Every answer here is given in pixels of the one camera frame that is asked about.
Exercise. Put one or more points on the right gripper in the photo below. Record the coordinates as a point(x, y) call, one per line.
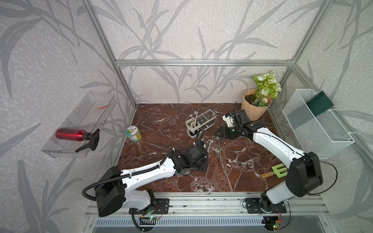
point(222, 133)

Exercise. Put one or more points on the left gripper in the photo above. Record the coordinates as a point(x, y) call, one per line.
point(203, 169)

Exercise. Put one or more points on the pink toothbrush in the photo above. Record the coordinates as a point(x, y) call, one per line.
point(195, 118)

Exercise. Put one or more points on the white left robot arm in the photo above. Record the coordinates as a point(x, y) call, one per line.
point(119, 188)

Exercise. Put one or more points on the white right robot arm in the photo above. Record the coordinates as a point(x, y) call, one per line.
point(304, 168)

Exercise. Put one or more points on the peach ribbed flower pot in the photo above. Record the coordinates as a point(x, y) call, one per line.
point(253, 112)

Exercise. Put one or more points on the green white artificial flowers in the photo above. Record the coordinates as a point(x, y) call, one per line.
point(267, 89)

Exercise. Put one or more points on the green yellow label jar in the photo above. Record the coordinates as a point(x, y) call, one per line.
point(133, 134)

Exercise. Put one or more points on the dark green card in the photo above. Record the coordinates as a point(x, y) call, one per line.
point(319, 104)

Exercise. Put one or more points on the red spray bottle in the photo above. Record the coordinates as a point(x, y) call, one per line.
point(71, 134)

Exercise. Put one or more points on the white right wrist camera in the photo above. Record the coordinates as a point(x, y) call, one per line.
point(229, 120)

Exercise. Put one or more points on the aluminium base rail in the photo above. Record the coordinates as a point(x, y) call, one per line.
point(231, 204)

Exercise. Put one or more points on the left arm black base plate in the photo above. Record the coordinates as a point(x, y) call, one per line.
point(161, 206)

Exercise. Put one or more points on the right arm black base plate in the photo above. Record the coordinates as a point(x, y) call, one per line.
point(259, 206)

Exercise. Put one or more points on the white wire mesh basket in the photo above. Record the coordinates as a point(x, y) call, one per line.
point(323, 135)

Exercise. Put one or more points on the clear wall shelf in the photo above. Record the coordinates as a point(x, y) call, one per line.
point(90, 114)

